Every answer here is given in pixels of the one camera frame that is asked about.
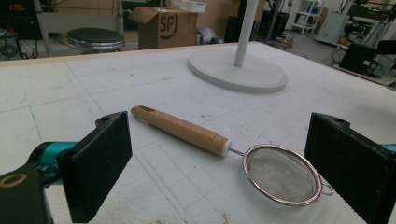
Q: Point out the cardboard box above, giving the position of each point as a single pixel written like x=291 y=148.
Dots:
x=168 y=28

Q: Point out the white cabinet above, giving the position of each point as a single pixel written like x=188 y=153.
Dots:
x=332 y=27

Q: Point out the black round stool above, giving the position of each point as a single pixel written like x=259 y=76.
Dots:
x=95 y=39

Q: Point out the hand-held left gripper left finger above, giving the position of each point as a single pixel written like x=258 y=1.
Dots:
x=93 y=165

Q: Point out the black monitor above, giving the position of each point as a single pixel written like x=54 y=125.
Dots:
x=358 y=58

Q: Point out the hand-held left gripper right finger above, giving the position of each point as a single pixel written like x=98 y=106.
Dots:
x=351 y=161

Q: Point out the white round stand base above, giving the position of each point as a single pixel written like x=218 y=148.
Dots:
x=236 y=72

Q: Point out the white shelf rack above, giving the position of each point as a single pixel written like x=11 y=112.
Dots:
x=306 y=17

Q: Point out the white stand pole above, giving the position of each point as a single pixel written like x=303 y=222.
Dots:
x=246 y=31

